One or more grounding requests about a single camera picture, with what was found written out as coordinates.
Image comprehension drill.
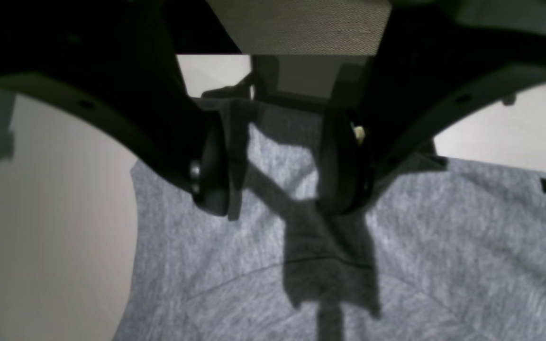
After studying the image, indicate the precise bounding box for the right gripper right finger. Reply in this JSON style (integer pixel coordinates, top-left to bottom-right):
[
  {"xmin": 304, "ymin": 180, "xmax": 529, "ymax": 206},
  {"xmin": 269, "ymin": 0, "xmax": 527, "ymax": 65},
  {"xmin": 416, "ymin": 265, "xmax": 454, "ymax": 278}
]
[{"xmin": 318, "ymin": 0, "xmax": 546, "ymax": 215}]

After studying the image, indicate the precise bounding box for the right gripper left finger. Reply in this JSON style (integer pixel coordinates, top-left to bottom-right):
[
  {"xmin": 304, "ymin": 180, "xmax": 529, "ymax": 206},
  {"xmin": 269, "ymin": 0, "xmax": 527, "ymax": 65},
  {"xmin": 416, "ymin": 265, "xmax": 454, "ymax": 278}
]
[{"xmin": 0, "ymin": 0, "xmax": 230, "ymax": 216}]

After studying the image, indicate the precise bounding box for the grey T-shirt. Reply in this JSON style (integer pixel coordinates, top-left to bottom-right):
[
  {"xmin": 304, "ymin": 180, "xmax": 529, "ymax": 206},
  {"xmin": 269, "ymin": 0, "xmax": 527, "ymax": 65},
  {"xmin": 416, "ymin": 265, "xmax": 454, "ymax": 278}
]
[{"xmin": 113, "ymin": 99, "xmax": 546, "ymax": 341}]

